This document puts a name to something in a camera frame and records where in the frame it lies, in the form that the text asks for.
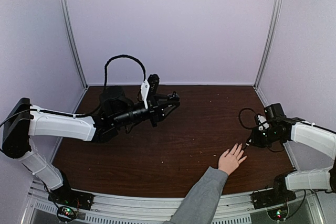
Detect grey sleeved forearm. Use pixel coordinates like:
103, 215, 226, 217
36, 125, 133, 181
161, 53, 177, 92
164, 167, 228, 224

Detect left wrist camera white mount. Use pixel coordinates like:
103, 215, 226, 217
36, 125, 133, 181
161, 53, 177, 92
140, 74, 160, 109

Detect right round controller board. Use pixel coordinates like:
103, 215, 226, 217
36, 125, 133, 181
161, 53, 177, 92
268, 208, 288, 221

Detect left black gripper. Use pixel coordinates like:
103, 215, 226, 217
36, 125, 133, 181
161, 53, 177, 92
112, 93, 180, 128

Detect person's bare hand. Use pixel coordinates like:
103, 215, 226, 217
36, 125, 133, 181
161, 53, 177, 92
218, 143, 247, 175

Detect right aluminium corner post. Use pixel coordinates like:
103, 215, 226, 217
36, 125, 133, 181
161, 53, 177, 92
254, 0, 283, 89

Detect left aluminium corner post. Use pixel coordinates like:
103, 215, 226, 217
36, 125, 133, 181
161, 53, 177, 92
60, 0, 88, 89

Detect round controller board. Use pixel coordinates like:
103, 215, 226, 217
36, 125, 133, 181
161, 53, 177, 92
56, 206, 77, 222
268, 208, 288, 221

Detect black camera cable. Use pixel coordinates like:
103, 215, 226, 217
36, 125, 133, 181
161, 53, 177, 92
238, 107, 286, 153
76, 54, 147, 120

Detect aluminium corner post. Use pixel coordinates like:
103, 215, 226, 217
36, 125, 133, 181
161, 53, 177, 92
254, 0, 283, 89
60, 0, 88, 89

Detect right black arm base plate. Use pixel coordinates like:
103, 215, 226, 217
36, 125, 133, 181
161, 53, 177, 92
251, 189, 296, 209

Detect right black camera cable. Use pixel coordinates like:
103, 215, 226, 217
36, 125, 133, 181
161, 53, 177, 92
238, 107, 286, 153

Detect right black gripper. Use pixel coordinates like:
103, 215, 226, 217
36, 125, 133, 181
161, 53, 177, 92
247, 126, 282, 148

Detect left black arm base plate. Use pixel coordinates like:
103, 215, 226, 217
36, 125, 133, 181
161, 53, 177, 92
48, 190, 94, 210

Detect left round controller board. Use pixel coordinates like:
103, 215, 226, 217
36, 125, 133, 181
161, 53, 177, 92
56, 206, 77, 222

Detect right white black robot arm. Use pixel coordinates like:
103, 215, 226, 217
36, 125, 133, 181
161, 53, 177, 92
238, 103, 335, 204

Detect aluminium front frame rail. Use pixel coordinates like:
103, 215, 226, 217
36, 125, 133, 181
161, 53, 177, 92
21, 180, 325, 223

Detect left black camera cable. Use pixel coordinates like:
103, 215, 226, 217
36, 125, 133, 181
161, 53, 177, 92
76, 54, 147, 120

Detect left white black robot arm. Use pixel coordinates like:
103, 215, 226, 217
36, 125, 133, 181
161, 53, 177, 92
1, 83, 180, 205

